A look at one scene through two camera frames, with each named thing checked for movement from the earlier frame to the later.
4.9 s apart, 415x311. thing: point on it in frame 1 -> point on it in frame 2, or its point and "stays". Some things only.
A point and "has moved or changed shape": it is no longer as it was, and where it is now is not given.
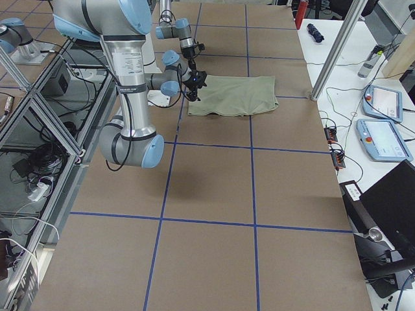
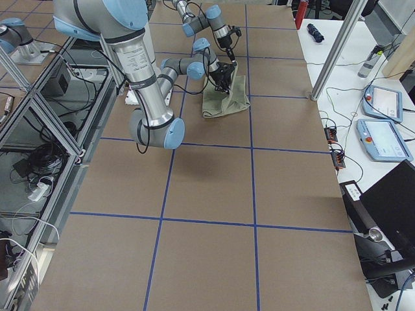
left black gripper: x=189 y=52 -> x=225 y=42
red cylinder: x=300 y=13 stays
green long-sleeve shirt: x=236 y=96 has moved or changed shape
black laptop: x=382 y=218 stays
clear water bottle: x=371 y=60 stays
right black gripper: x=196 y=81 -> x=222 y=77
